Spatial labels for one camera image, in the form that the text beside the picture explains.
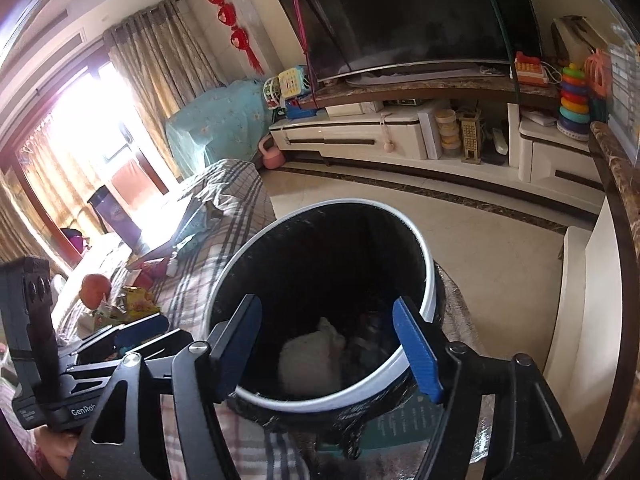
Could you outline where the yellow green snack wrapper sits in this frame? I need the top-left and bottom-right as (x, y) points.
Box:
(94, 286), (160, 325)

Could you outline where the white foam fruit net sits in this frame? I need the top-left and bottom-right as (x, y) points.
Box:
(278, 318), (345, 399)

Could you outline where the white trash bin black bag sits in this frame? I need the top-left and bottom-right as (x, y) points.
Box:
(207, 198), (444, 459)

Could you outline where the person's left hand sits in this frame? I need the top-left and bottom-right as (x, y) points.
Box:
(35, 426), (79, 479)

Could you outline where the red apple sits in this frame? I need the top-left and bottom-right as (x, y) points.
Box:
(79, 273), (112, 310)

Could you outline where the plaid blanket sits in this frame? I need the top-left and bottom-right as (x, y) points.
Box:
(52, 159), (309, 479)

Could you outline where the red white small box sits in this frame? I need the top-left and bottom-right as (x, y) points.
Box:
(124, 257), (170, 290)

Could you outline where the teal booklet on floor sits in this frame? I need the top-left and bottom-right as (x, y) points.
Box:
(360, 390), (444, 452)

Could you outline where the purple water bottle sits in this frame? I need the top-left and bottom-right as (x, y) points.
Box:
(89, 185), (142, 254)

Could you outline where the beige curtain left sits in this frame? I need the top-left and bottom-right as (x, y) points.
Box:
(1, 148), (72, 276)

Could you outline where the beige curtain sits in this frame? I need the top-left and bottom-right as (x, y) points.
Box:
(1, 148), (72, 276)
(103, 0), (222, 178)

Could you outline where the pink kettlebell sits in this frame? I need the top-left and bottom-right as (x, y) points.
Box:
(258, 134), (286, 170)

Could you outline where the teal cloth covered furniture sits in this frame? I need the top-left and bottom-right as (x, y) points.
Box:
(165, 79), (272, 178)

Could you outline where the beige curtain right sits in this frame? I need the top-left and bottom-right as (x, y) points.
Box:
(103, 0), (222, 178)

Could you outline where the white TV cabinet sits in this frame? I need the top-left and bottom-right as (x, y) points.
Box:
(270, 77), (604, 214)

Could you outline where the black flat television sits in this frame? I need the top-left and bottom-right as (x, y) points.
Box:
(278, 0), (542, 81)

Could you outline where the red toy telephone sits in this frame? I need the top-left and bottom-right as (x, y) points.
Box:
(513, 51), (549, 87)

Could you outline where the rainbow stacking ring toy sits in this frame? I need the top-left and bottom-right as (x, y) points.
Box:
(555, 63), (591, 142)

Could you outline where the red lantern string decoration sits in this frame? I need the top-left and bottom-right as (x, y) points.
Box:
(207, 0), (265, 76)

